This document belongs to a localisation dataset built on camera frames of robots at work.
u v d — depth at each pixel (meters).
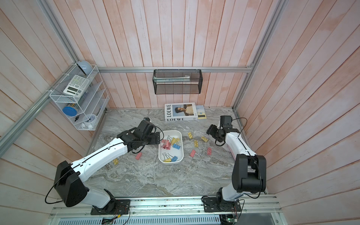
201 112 1.16
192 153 0.93
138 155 0.92
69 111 0.76
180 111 1.14
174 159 0.90
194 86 1.05
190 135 1.01
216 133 0.79
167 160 0.88
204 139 0.99
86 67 0.82
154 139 0.73
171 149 0.95
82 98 0.74
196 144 0.98
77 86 0.76
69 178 0.40
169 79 0.90
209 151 0.94
